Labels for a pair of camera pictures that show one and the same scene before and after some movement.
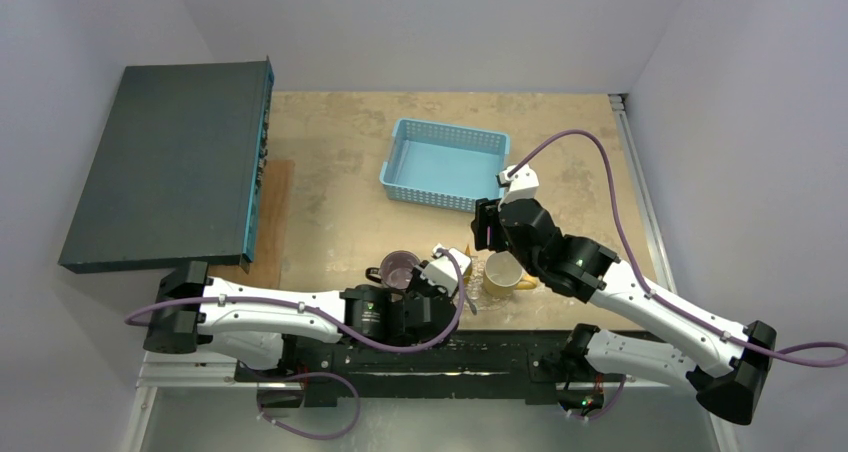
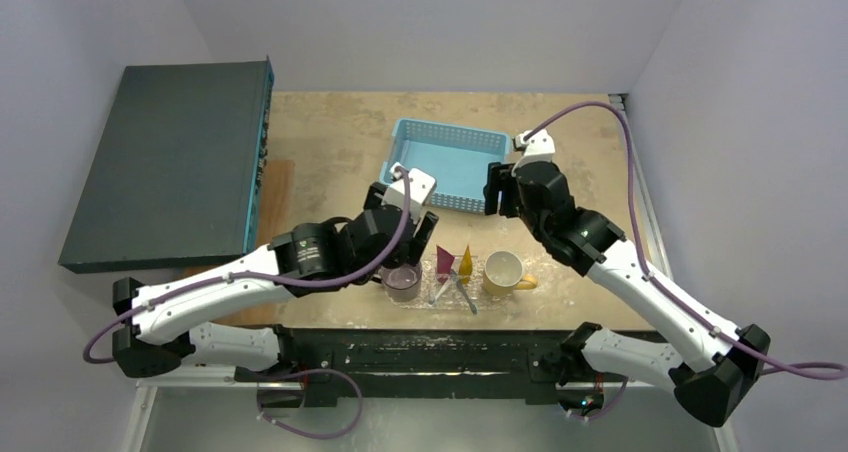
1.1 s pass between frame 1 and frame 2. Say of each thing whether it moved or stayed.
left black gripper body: moved
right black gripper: moved
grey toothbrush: stayed
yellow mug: stayed
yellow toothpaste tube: stayed
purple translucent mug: stayed
